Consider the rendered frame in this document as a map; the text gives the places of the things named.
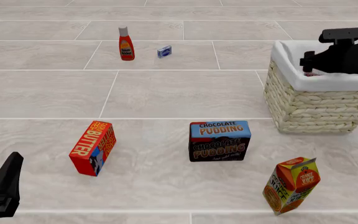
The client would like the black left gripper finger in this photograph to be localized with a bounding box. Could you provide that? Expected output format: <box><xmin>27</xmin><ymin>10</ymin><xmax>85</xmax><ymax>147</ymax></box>
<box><xmin>0</xmin><ymin>151</ymin><xmax>25</xmax><ymax>200</ymax></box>

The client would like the orange juice carton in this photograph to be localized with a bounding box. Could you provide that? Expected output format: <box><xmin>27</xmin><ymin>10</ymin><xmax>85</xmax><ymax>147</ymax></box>
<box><xmin>262</xmin><ymin>156</ymin><xmax>322</xmax><ymax>217</ymax></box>

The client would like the flat plate on black stalk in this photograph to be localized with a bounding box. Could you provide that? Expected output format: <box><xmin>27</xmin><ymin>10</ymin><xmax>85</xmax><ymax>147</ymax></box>
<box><xmin>318</xmin><ymin>27</ymin><xmax>358</xmax><ymax>47</ymax></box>

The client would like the white cloth basket liner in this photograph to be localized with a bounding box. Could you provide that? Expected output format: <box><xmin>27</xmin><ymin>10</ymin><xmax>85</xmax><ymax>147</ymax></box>
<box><xmin>271</xmin><ymin>39</ymin><xmax>358</xmax><ymax>93</ymax></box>

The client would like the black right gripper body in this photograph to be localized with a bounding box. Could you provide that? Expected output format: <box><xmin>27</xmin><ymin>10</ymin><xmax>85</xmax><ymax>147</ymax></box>
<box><xmin>300</xmin><ymin>51</ymin><xmax>317</xmax><ymax>68</ymax></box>

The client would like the red ketchup bottle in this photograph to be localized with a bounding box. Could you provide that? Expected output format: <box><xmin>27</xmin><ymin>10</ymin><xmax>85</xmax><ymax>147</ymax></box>
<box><xmin>117</xmin><ymin>26</ymin><xmax>135</xmax><ymax>62</ymax></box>

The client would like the small blue and white box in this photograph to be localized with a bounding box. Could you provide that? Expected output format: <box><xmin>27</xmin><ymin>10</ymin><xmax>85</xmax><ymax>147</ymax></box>
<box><xmin>157</xmin><ymin>45</ymin><xmax>173</xmax><ymax>59</ymax></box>

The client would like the woven wicker basket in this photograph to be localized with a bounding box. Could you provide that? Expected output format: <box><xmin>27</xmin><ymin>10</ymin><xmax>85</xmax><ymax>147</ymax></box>
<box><xmin>263</xmin><ymin>59</ymin><xmax>358</xmax><ymax>135</ymax></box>

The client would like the red butter box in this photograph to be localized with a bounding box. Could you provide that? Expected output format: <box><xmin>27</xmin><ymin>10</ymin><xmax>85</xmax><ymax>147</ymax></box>
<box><xmin>68</xmin><ymin>120</ymin><xmax>117</xmax><ymax>177</ymax></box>

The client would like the chocolate pudding box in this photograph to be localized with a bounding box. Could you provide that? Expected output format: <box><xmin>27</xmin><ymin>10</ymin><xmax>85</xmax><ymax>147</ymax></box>
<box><xmin>188</xmin><ymin>119</ymin><xmax>252</xmax><ymax>162</ymax></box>

